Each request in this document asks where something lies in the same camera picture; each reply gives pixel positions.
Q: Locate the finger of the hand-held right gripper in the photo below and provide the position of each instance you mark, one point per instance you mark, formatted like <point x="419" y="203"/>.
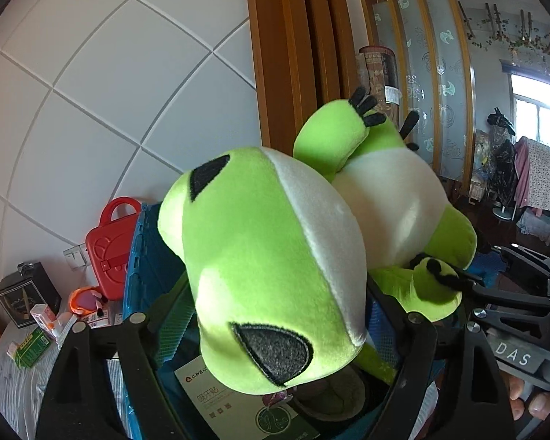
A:
<point x="531" y="261"/>
<point x="508" y="295"/>

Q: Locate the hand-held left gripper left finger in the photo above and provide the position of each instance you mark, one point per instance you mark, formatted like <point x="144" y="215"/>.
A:
<point x="176" y="330"/>

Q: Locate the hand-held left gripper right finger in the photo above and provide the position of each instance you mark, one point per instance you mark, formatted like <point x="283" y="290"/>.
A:
<point x="385" y="343"/>

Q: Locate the blue plastic crate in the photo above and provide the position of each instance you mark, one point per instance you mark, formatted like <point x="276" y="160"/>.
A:
<point x="142" y="256"/>

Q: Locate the green frog plush toy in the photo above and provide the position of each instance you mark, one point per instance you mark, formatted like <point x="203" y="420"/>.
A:
<point x="256" y="247"/>

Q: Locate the green carton with yellow border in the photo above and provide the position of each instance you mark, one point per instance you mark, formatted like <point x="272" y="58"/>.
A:
<point x="30" y="353"/>

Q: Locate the grey wood-grain desktop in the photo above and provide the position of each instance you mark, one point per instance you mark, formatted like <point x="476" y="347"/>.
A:
<point x="23" y="389"/>

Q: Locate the person's right hand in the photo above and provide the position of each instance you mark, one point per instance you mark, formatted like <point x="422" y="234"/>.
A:
<point x="538" y="408"/>

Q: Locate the heap of blue clothes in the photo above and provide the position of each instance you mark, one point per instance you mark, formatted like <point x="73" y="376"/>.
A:
<point x="536" y="229"/>

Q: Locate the red white small carton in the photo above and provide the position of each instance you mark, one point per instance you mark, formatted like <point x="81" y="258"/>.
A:
<point x="96" y="321"/>

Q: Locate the floral cloth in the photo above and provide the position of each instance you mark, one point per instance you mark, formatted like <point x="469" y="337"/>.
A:
<point x="545" y="178"/>

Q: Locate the white green booklet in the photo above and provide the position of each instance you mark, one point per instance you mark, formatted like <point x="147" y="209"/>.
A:
<point x="220" y="403"/>

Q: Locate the black plastic bag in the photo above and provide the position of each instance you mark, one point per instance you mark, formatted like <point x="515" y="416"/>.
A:
<point x="504" y="174"/>

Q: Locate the pink garment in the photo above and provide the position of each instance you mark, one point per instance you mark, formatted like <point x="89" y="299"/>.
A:
<point x="522" y="169"/>

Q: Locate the red toy case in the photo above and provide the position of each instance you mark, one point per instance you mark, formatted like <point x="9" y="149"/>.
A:
<point x="110" y="247"/>

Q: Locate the small white bottle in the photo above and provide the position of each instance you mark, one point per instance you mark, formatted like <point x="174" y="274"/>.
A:
<point x="57" y="327"/>

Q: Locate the white pink small carton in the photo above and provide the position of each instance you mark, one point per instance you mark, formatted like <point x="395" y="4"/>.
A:
<point x="43" y="315"/>

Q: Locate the black gift box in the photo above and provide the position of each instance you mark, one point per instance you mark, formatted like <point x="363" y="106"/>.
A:
<point x="25" y="298"/>

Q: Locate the bright window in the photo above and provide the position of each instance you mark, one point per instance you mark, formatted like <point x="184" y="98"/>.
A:
<point x="538" y="105"/>

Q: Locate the hanging vine decoration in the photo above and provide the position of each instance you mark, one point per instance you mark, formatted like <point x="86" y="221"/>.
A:
<point x="522" y="32"/>

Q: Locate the frosted glass wooden partition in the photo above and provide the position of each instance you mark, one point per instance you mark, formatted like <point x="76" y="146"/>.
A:
<point x="421" y="55"/>

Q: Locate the rolled patterned carpet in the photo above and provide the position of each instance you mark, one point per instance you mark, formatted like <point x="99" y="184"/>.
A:
<point x="380" y="78"/>

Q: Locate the wooden door frame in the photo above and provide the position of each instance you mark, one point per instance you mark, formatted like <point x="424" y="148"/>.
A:
<point x="284" y="55"/>

